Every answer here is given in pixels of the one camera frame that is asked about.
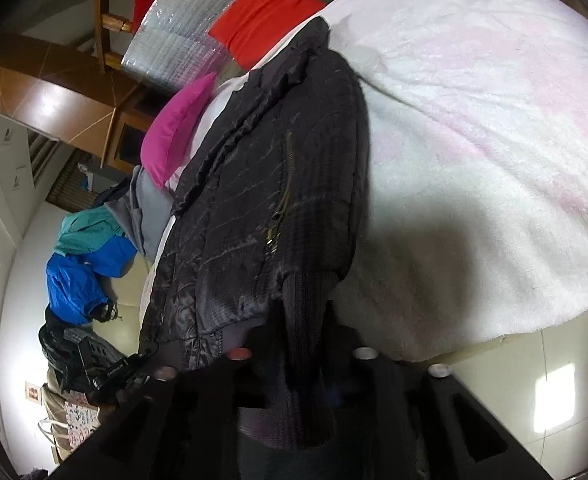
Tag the grey garment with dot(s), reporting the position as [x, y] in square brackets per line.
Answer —
[149, 210]

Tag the teal garment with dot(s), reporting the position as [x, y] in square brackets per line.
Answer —
[89, 225]

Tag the patterned paper bag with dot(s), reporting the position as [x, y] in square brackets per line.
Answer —
[74, 425]

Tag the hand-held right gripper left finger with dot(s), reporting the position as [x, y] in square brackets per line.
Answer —
[214, 390]

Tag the brown tiled pillar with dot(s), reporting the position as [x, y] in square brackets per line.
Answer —
[49, 105]

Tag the wooden stair railing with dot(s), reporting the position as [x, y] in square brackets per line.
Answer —
[103, 35]

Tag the blue jacket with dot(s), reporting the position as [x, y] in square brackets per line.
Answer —
[74, 285]

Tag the white fluffy blanket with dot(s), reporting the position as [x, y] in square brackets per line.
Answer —
[473, 135]

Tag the wooden cabinet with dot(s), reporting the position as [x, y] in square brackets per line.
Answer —
[124, 125]

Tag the silver foil insulation mat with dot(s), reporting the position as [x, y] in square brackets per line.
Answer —
[174, 50]

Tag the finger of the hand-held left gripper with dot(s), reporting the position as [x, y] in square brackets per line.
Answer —
[139, 357]

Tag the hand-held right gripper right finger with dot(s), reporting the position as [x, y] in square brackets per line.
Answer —
[373, 385]

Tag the red pillow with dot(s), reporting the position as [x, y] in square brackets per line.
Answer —
[264, 15]

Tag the black quilted jacket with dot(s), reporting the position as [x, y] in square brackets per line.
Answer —
[274, 160]

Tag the pink pillow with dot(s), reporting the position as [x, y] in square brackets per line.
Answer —
[174, 130]

